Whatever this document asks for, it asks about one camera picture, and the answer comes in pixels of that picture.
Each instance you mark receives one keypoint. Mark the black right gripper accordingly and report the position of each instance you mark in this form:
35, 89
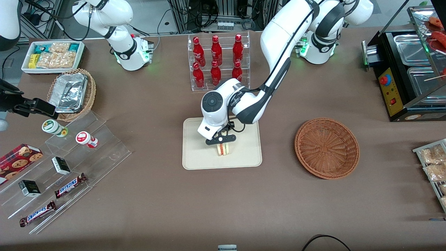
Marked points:
16, 103

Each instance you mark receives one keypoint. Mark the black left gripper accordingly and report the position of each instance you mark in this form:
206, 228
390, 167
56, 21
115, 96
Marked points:
228, 128

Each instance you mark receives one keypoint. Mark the triangular sandwich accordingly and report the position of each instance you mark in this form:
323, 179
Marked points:
223, 150

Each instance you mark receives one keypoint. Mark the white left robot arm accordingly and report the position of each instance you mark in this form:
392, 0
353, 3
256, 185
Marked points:
278, 38

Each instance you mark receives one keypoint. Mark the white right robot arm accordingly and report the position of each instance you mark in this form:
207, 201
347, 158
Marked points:
122, 48

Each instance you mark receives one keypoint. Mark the beige plastic tray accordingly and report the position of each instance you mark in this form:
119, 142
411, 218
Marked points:
244, 153

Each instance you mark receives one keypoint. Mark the light wicker basket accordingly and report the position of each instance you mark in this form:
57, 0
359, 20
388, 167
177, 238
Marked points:
90, 94

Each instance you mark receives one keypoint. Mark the round brown wicker basket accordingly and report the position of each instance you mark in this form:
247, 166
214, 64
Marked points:
327, 148

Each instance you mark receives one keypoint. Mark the tray of packaged crackers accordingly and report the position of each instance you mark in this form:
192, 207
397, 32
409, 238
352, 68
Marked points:
432, 184

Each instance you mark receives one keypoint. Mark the red cookie box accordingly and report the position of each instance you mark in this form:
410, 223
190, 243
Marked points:
17, 162

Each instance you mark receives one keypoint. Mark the green lid yogurt cup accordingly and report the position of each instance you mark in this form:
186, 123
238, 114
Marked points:
52, 127

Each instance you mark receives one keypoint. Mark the small black box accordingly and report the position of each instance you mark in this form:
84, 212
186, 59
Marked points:
61, 165
29, 188

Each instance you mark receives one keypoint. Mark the red cola bottle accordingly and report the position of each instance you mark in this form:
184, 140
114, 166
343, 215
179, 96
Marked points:
198, 76
198, 52
238, 48
216, 50
215, 75
237, 71

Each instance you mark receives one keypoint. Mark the yellow snack packet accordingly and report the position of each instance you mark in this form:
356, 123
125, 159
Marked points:
32, 61

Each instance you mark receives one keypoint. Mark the clear acrylic bottle rack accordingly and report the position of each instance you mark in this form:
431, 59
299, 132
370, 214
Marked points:
191, 78

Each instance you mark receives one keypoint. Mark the aluminium foil container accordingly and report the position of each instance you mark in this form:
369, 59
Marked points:
68, 92

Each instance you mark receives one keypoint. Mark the red lid yogurt cup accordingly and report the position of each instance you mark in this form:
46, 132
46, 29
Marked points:
84, 138

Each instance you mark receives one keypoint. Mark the large clear cracker bag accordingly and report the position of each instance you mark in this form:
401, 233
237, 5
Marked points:
55, 60

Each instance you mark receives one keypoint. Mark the teal snack packet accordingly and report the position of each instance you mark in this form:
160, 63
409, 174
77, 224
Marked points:
40, 48
73, 47

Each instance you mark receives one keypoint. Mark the Snickers bar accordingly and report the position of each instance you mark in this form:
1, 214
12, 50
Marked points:
37, 213
69, 185

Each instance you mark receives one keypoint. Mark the small clear cracker bag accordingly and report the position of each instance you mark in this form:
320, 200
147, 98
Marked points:
59, 47

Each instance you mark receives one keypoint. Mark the small grey device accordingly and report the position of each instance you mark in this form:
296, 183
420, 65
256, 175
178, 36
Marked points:
227, 248

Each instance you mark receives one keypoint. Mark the white snack bin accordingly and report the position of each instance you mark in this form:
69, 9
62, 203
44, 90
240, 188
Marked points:
81, 55

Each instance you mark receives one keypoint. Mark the clear acrylic stepped stand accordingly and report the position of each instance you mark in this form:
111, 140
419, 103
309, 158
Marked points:
104, 157

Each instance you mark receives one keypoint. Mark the black food warmer machine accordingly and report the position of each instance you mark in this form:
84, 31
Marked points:
392, 94

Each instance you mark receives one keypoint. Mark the steel warmer pan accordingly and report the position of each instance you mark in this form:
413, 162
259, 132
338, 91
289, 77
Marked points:
427, 90
413, 48

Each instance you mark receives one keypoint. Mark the clear fried snack bag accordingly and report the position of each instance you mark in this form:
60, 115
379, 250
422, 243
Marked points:
433, 154
443, 189
435, 172

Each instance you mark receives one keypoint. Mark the red sausage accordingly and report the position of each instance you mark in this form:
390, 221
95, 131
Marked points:
439, 36

